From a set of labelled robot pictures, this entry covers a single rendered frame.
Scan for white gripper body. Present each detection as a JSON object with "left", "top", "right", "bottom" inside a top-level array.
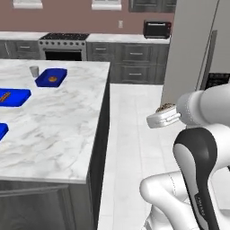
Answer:
[{"left": 146, "top": 106, "right": 181, "bottom": 129}]

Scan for brown donut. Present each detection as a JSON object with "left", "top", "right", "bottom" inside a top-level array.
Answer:
[{"left": 155, "top": 102, "right": 177, "bottom": 114}]

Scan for grey fridge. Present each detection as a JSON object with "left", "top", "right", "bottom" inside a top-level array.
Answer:
[{"left": 161, "top": 0, "right": 230, "bottom": 106}]

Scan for blue tray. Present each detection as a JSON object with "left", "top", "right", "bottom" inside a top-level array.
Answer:
[
  {"left": 0, "top": 122, "right": 10, "bottom": 141},
  {"left": 34, "top": 67, "right": 68, "bottom": 89},
  {"left": 0, "top": 87, "right": 32, "bottom": 108}
]

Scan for grey base cupboards run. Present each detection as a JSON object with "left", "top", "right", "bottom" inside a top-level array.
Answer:
[
  {"left": 85, "top": 32, "right": 172, "bottom": 85},
  {"left": 0, "top": 31, "right": 49, "bottom": 60}
]

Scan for black toaster oven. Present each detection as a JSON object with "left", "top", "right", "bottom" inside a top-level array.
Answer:
[{"left": 143, "top": 19, "right": 173, "bottom": 40}]

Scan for marble top kitchen island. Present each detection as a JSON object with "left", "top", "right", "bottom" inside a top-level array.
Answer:
[{"left": 0, "top": 58, "right": 111, "bottom": 230}]

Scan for silver stove with oven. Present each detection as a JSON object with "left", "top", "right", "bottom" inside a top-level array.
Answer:
[{"left": 38, "top": 31, "right": 91, "bottom": 62}]

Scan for white window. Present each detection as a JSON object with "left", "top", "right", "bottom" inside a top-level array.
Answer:
[
  {"left": 12, "top": 0, "right": 44, "bottom": 10},
  {"left": 91, "top": 0, "right": 123, "bottom": 12}
]

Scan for grey cup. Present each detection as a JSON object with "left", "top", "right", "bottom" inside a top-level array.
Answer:
[{"left": 29, "top": 65, "right": 40, "bottom": 78}]

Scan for orange brown pastry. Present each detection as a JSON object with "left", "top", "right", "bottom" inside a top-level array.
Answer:
[{"left": 0, "top": 91, "right": 13, "bottom": 103}]

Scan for dark grey fridge handle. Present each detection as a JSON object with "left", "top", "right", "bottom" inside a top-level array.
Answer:
[{"left": 196, "top": 29, "right": 218, "bottom": 91}]

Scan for grey wall cupboards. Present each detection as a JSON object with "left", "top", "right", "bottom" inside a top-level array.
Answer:
[{"left": 128, "top": 0, "right": 178, "bottom": 13}]

